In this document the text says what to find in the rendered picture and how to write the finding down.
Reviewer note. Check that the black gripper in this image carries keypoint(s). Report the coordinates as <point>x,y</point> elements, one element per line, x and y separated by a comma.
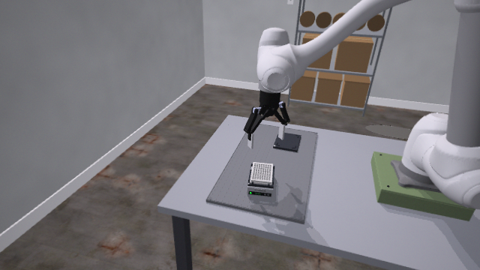
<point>269,104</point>

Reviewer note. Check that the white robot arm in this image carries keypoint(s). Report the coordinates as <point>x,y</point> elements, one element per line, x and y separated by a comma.
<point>453,164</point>

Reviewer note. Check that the dark grey rectangular frame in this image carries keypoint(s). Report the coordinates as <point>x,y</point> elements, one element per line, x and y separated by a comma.
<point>290,142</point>

